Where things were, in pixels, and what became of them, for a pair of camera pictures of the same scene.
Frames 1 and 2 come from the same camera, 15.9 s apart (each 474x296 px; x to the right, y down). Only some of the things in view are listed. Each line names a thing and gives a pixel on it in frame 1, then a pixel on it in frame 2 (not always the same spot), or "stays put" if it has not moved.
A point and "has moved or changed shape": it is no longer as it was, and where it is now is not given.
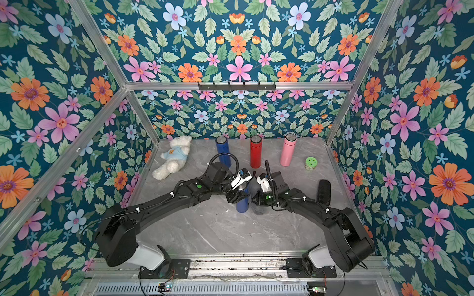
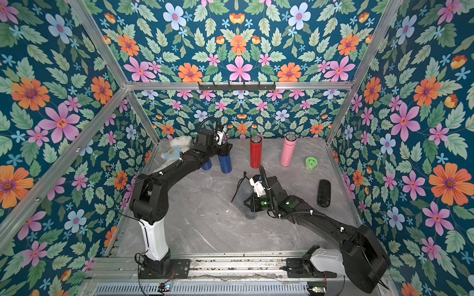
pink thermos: (290, 143) stays put
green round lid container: (310, 163) stays put
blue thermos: (242, 205) has moved or changed shape
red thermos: (255, 151) stays put
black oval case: (324, 192) stays put
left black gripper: (235, 197) → (225, 149)
